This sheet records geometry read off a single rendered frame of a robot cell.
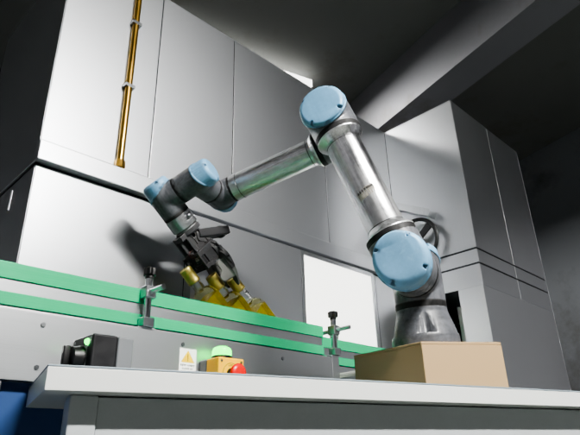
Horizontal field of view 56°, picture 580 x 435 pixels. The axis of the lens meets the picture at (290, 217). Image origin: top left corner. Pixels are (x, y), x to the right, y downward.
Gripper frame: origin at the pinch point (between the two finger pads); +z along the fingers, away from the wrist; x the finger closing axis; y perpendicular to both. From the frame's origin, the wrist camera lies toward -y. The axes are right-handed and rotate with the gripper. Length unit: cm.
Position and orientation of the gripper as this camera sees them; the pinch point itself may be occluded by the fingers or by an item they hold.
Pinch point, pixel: (232, 280)
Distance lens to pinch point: 156.3
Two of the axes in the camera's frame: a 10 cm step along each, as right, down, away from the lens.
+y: -4.5, 5.1, -7.3
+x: 7.0, -3.1, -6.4
